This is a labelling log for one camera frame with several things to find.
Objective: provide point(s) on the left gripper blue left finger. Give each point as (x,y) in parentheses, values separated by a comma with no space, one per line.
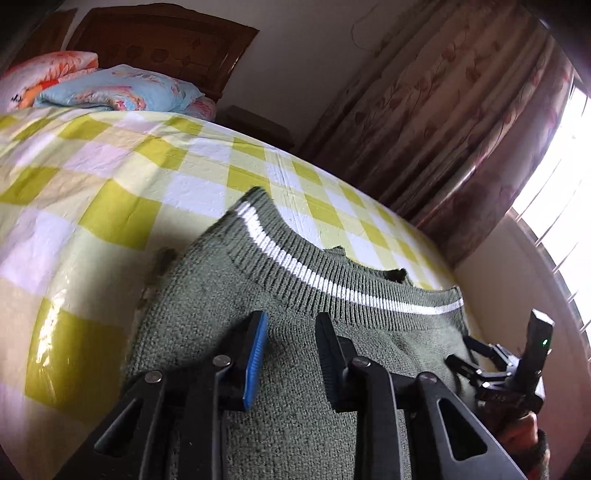
(248,360)

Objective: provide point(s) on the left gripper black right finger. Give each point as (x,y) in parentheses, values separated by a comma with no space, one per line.
(335,352)

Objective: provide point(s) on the green and white knit sweater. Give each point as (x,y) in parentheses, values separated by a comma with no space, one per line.
(252,260)

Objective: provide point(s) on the person's right hand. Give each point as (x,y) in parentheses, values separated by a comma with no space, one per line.
(520,436)

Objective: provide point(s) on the yellow checkered bed sheet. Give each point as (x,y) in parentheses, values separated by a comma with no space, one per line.
(96,207)

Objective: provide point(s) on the dark wooden nightstand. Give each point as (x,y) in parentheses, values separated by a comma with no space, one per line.
(255,126)

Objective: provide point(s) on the light blue floral quilt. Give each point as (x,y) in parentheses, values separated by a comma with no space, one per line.
(125,88)

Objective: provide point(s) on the dark wooden headboard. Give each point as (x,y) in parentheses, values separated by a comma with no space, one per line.
(159,37)

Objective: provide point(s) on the orange pink floral pillow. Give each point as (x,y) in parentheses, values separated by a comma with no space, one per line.
(22,83)

